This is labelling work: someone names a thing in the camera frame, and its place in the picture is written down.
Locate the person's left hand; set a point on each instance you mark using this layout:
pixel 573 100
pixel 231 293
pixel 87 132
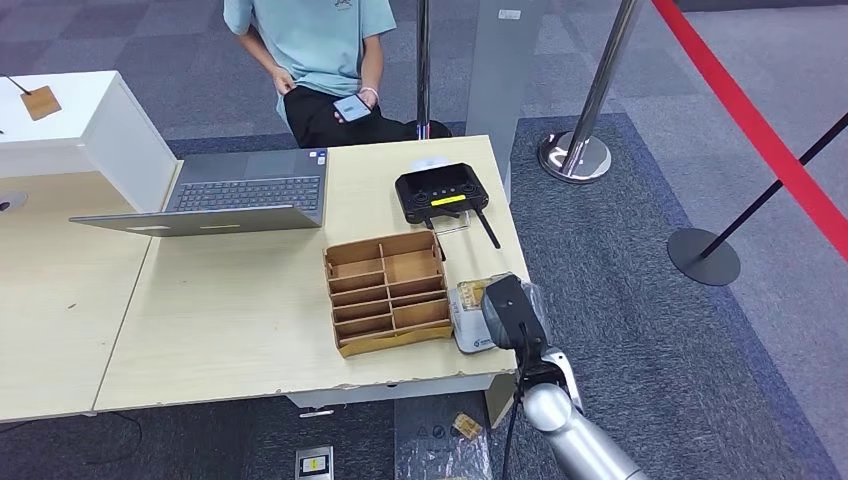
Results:
pixel 368 98

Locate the person's right hand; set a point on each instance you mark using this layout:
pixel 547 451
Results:
pixel 283 81

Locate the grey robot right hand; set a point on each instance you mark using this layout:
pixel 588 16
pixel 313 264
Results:
pixel 540 308

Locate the black smartphone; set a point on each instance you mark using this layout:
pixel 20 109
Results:
pixel 351 108

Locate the person's right forearm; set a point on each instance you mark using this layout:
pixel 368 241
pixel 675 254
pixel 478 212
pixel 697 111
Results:
pixel 258 56

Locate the person's left forearm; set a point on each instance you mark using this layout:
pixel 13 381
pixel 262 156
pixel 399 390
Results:
pixel 372 66

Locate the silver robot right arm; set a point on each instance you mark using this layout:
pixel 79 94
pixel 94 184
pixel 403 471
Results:
pixel 570 437

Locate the person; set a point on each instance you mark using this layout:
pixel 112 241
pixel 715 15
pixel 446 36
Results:
pixel 311 40

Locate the white card reader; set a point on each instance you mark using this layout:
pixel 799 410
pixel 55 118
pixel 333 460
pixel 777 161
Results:
pixel 470 331

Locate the brown card on floor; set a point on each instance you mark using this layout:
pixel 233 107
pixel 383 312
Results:
pixel 468 426

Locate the wooden card organizer box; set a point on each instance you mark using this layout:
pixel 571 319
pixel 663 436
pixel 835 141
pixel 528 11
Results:
pixel 391 311

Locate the slim chrome pole with base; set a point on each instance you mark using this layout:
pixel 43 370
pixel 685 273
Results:
pixel 424 66

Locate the white round pad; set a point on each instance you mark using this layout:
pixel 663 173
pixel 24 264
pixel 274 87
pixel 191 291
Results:
pixel 429 162

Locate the clear acrylic stand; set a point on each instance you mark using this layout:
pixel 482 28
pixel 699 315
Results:
pixel 454 231

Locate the black remote controller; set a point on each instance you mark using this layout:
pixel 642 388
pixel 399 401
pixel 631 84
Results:
pixel 440 189

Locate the grey laptop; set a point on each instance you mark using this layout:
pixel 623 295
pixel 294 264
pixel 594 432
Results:
pixel 245 192

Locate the black pole floor stand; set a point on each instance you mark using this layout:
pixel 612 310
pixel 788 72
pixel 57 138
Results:
pixel 703 258

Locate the clear floor plastic sheet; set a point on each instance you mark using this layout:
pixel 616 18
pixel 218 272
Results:
pixel 430 457

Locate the white cabinet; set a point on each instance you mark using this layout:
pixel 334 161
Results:
pixel 79 132

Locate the brown square tag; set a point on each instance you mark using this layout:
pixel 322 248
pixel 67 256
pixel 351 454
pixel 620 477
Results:
pixel 41 102

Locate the thin black rod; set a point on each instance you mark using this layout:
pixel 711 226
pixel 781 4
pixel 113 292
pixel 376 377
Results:
pixel 17 84

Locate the metal floor socket box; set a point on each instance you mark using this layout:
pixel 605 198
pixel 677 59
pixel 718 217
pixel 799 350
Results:
pixel 314 464

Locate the red barrier belt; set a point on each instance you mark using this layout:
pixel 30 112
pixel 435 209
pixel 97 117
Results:
pixel 748 106

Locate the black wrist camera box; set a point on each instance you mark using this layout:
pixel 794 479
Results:
pixel 513 311

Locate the chrome stanchion post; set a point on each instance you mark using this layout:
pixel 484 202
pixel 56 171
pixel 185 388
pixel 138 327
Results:
pixel 575 159

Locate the metal desk bracket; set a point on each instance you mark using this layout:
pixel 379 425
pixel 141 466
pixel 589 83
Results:
pixel 316 414

